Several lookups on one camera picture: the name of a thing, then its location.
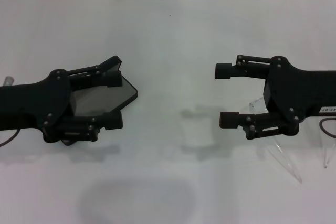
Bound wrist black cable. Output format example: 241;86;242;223
318;118;336;137
0;129;20;147

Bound black glasses case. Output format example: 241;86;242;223
61;55;139;146

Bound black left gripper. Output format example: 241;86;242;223
0;68;124;143

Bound clear white glasses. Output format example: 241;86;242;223
248;97;336;184

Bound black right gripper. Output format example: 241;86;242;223
214;55;336;141

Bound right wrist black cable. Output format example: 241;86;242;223
318;118;336;137

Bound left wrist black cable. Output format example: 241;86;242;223
0;129;20;147

